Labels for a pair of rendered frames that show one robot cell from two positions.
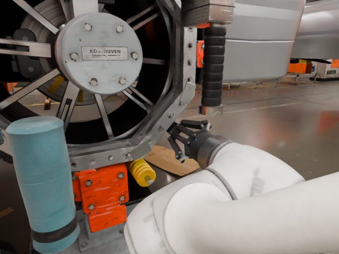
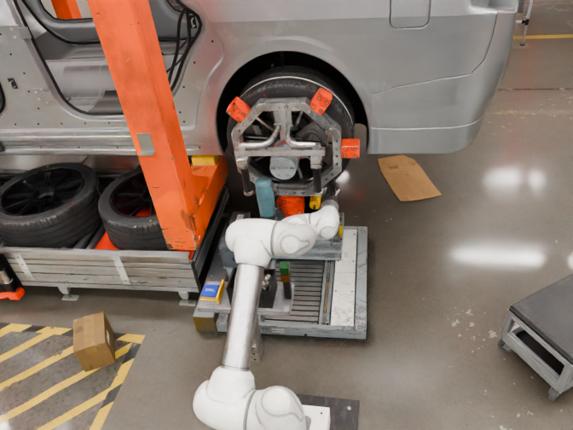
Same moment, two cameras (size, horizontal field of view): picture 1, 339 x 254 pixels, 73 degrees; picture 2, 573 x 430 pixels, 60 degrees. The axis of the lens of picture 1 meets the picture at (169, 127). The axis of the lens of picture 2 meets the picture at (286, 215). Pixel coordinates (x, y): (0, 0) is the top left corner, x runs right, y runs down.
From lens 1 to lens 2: 2.07 m
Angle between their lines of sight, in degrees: 39
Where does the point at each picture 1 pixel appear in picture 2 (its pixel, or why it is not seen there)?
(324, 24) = not seen: outside the picture
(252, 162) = (321, 216)
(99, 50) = (280, 167)
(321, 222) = not seen: hidden behind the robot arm
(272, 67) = (436, 146)
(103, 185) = (291, 204)
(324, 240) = not seen: hidden behind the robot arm
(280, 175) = (323, 223)
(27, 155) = (259, 192)
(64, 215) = (269, 212)
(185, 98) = (334, 171)
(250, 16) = (408, 113)
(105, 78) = (282, 175)
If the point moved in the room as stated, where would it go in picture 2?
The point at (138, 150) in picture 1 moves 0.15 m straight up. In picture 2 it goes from (309, 192) to (307, 168)
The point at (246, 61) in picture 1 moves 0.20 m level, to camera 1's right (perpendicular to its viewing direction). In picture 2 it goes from (407, 142) to (445, 150)
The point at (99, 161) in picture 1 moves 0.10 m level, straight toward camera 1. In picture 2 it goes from (289, 193) to (284, 205)
